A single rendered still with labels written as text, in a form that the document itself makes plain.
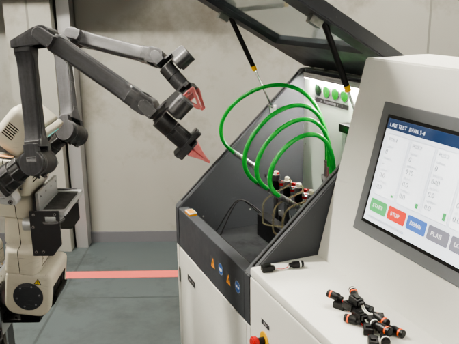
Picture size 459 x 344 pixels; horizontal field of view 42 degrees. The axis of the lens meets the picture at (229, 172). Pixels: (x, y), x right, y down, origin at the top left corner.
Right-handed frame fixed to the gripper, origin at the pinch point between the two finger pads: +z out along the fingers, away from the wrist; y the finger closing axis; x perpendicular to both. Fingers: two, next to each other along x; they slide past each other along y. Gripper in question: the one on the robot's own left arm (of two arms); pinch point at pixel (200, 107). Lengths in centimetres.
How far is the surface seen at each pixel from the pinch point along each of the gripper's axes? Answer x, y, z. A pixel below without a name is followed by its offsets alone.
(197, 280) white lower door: 43, 1, 46
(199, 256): 35, -4, 40
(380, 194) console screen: -29, -48, 61
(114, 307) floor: 136, 115, 23
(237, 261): 17, -32, 50
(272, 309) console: 12, -52, 66
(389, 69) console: -52, -43, 38
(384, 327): -11, -73, 82
